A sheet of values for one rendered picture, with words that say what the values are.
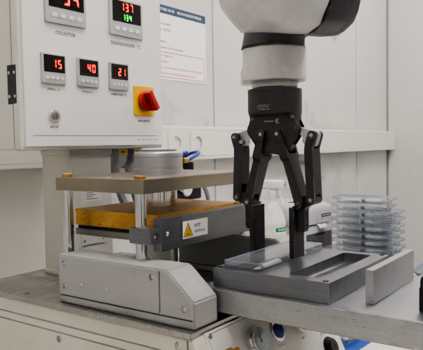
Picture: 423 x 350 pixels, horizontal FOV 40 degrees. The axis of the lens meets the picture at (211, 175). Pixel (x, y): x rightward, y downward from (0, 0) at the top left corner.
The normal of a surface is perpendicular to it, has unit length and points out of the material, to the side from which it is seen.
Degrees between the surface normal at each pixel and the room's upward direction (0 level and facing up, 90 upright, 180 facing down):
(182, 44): 90
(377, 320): 90
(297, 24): 155
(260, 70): 92
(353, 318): 90
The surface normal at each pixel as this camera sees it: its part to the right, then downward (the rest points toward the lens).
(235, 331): 0.73, -0.40
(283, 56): 0.18, 0.02
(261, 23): 0.34, 0.89
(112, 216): -0.58, 0.05
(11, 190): 0.81, 0.02
